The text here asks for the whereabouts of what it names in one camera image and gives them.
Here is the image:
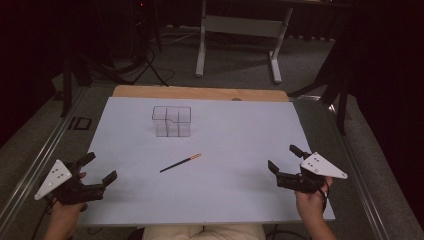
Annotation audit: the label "white floor cable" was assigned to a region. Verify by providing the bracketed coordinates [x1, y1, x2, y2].
[149, 23, 202, 46]

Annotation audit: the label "metal floor rail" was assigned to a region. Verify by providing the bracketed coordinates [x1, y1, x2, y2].
[0, 85, 89, 231]
[327, 103, 391, 240]

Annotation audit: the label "black floor cables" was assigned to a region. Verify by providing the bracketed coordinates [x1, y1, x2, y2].
[83, 39, 176, 88]

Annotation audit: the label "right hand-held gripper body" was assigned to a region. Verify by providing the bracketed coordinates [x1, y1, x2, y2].
[275, 151, 349, 194]

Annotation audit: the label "right hand-held gripper cable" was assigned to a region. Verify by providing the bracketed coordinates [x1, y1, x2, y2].
[316, 179, 332, 215]

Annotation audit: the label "white metal stand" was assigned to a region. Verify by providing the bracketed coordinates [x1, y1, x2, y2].
[195, 0, 295, 85]

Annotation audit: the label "person's left hand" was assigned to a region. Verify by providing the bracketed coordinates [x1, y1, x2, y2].
[49, 171, 88, 222]

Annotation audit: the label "black pencil with striped end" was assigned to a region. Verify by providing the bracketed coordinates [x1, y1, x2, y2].
[159, 153, 203, 174]

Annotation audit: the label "person's legs in beige trousers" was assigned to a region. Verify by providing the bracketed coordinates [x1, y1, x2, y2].
[141, 223, 268, 240]

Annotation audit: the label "left hand-held gripper cable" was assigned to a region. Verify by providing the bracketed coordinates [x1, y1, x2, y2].
[30, 194, 58, 240]

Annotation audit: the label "wooden table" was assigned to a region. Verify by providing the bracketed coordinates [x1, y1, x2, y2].
[111, 84, 290, 103]

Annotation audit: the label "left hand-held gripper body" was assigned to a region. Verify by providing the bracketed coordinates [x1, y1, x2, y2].
[34, 159, 108, 206]

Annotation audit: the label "black stand with angled legs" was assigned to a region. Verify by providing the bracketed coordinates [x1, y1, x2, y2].
[287, 29, 355, 136]

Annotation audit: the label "white board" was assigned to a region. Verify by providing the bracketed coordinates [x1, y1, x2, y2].
[76, 96, 336, 228]

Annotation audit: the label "hand-held gripper cable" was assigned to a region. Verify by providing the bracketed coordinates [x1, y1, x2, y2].
[316, 179, 332, 215]
[30, 194, 58, 240]

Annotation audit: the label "clear plastic desk organizer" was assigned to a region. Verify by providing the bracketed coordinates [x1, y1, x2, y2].
[151, 105, 193, 139]

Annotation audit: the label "person's right hand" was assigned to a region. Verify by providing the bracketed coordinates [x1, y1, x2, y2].
[294, 176, 334, 219]

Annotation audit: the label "black tripod stand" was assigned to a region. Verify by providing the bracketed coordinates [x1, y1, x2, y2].
[59, 29, 111, 118]

